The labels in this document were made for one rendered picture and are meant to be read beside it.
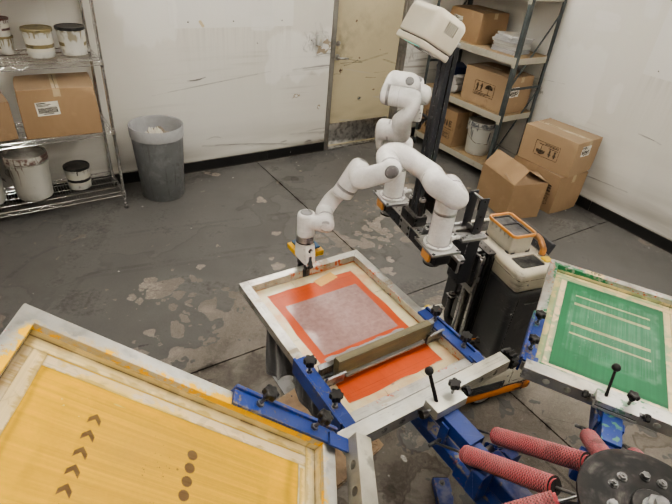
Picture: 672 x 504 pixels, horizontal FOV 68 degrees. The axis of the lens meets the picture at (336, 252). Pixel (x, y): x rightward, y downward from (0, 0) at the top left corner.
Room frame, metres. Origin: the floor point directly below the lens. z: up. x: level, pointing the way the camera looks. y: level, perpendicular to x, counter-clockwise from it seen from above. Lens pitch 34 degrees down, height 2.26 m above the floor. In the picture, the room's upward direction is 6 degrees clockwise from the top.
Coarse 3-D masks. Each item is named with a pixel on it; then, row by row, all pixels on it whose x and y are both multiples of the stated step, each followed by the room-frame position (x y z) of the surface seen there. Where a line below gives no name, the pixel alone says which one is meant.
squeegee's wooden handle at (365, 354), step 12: (420, 324) 1.37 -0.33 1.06; (396, 336) 1.30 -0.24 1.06; (408, 336) 1.32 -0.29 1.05; (420, 336) 1.36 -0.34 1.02; (360, 348) 1.22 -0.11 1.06; (372, 348) 1.23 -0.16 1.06; (384, 348) 1.26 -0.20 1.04; (396, 348) 1.29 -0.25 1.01; (336, 360) 1.16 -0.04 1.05; (348, 360) 1.17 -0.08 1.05; (360, 360) 1.20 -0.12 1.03; (372, 360) 1.23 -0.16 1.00; (336, 372) 1.15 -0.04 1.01
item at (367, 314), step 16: (320, 288) 1.66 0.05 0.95; (336, 288) 1.67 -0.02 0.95; (352, 288) 1.68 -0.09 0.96; (336, 304) 1.56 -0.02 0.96; (352, 304) 1.57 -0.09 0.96; (368, 304) 1.58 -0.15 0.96; (384, 304) 1.59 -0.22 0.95; (352, 320) 1.48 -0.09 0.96; (368, 320) 1.49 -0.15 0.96; (384, 320) 1.49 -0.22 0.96; (400, 320) 1.50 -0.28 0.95; (368, 336) 1.39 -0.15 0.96; (416, 352) 1.34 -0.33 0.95; (432, 352) 1.34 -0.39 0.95; (400, 368) 1.25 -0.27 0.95; (416, 368) 1.26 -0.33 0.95
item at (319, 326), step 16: (304, 288) 1.65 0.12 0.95; (288, 304) 1.53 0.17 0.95; (304, 304) 1.54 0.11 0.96; (320, 304) 1.55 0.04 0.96; (288, 320) 1.44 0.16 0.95; (304, 320) 1.45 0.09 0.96; (320, 320) 1.46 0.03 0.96; (336, 320) 1.47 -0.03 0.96; (304, 336) 1.36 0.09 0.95; (320, 336) 1.37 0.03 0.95; (336, 336) 1.38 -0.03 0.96; (352, 336) 1.39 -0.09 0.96; (320, 352) 1.29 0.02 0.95; (336, 352) 1.29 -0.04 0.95; (368, 368) 1.23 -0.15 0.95; (384, 368) 1.24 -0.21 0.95; (336, 384) 1.15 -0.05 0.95; (352, 384) 1.15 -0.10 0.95; (368, 384) 1.16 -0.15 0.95; (384, 384) 1.17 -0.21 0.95; (352, 400) 1.09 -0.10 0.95
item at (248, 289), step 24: (336, 264) 1.82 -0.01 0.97; (360, 264) 1.84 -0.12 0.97; (240, 288) 1.58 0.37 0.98; (264, 288) 1.62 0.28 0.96; (384, 288) 1.69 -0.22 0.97; (264, 312) 1.43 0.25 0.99; (408, 312) 1.55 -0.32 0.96; (288, 336) 1.32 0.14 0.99; (360, 408) 1.03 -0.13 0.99; (384, 408) 1.04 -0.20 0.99
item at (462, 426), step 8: (448, 416) 0.99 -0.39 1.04; (456, 416) 0.99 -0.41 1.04; (464, 416) 1.00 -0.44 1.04; (440, 424) 0.99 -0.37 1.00; (448, 424) 0.97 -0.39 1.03; (456, 424) 0.96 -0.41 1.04; (464, 424) 0.97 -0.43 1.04; (472, 424) 0.97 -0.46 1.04; (448, 432) 0.96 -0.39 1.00; (456, 432) 0.94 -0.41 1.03; (464, 432) 0.94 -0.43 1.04; (472, 432) 0.94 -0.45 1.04; (456, 440) 0.93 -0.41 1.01; (464, 440) 0.91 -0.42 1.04; (472, 440) 0.91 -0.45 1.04; (480, 440) 0.92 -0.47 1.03
